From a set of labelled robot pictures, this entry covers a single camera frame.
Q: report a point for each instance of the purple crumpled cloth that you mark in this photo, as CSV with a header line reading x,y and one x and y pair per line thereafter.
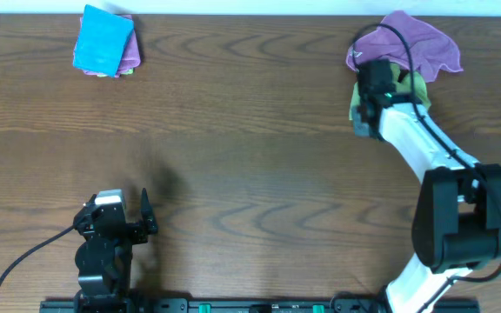
x,y
402,36

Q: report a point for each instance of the green folded cloth bottom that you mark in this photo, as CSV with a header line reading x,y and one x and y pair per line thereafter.
x,y
121,73

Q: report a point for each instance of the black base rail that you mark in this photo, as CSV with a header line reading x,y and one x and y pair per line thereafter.
x,y
181,305

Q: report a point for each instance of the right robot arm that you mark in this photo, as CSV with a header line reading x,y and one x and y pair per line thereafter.
x,y
456,227

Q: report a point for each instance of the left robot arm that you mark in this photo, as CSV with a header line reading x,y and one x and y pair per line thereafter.
x,y
104,259

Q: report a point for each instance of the green microfiber cloth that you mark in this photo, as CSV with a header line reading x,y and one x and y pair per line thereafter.
x,y
409,86

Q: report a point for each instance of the blue folded cloth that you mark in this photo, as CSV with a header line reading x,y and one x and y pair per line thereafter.
x,y
101,41

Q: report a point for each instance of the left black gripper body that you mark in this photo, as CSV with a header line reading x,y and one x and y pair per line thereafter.
x,y
137,234

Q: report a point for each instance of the purple folded cloth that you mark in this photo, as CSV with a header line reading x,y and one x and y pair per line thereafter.
x,y
131,57

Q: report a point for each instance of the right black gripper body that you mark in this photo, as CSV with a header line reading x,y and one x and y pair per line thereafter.
x,y
359,111

